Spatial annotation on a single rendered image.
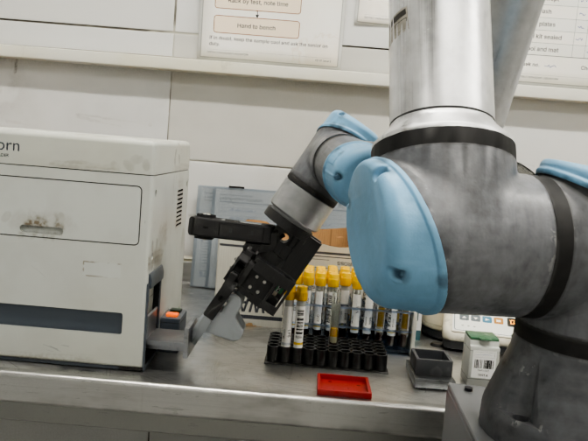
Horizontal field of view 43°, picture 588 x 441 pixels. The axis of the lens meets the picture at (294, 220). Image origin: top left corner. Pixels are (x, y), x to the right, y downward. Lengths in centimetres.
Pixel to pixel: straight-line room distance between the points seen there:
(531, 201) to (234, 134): 107
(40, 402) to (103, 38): 88
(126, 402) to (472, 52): 61
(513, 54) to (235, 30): 85
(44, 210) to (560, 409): 66
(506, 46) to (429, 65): 25
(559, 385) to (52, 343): 65
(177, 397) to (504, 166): 54
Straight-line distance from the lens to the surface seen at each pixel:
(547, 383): 64
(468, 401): 74
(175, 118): 161
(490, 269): 56
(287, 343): 107
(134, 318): 99
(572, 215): 60
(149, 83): 162
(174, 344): 100
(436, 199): 55
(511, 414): 66
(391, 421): 97
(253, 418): 97
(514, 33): 85
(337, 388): 99
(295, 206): 95
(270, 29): 159
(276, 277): 97
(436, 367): 105
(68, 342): 102
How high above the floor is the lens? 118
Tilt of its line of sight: 6 degrees down
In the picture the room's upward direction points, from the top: 5 degrees clockwise
